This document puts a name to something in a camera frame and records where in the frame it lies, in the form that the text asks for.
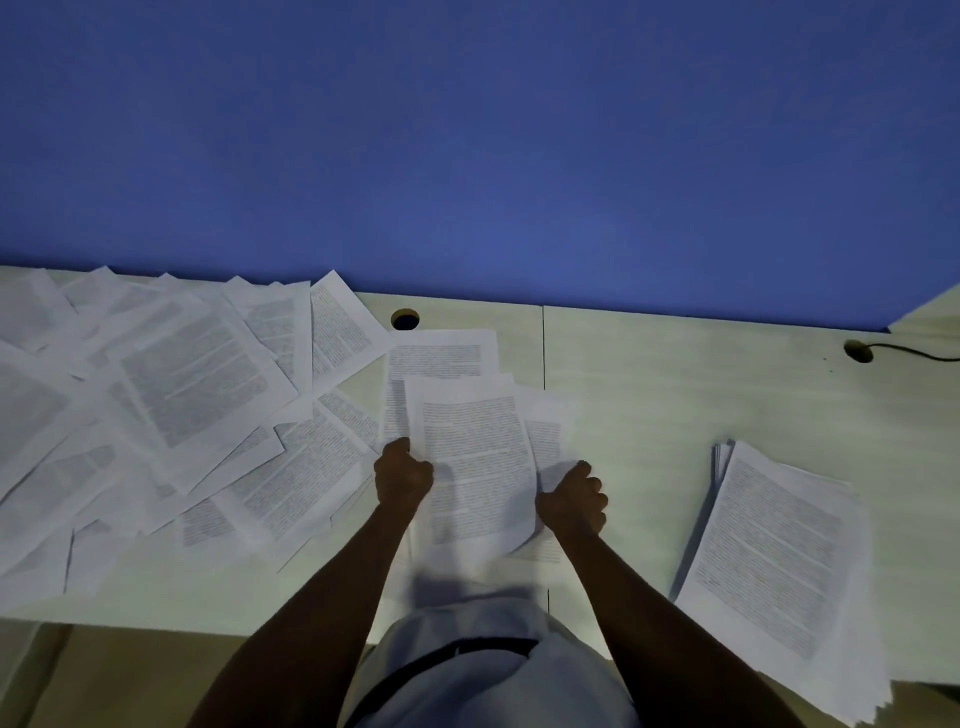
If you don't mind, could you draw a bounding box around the person's left hand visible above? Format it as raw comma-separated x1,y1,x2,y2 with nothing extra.
373,437,435,515

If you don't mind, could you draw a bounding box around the person's right hand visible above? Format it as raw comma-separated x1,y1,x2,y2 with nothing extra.
534,459,609,535

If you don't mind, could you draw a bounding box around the printed paper bundle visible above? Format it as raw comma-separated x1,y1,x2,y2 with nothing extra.
378,328,579,564

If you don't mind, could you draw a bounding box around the neat stack of printed sheets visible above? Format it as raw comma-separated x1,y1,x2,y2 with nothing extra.
671,440,894,727

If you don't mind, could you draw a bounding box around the spread of printed papers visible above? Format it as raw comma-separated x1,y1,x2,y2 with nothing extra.
0,266,399,601

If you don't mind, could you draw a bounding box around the person's right forearm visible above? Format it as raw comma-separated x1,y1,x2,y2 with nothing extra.
551,524,808,728

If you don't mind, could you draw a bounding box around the person's left forearm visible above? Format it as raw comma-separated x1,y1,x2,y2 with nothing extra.
187,502,421,728

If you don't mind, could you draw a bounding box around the white shirt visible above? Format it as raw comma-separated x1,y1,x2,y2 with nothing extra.
344,599,639,728

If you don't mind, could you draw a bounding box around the black strap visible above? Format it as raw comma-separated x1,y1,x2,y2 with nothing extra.
348,637,541,728

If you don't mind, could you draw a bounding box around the black cable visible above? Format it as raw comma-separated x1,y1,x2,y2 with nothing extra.
869,343,960,363

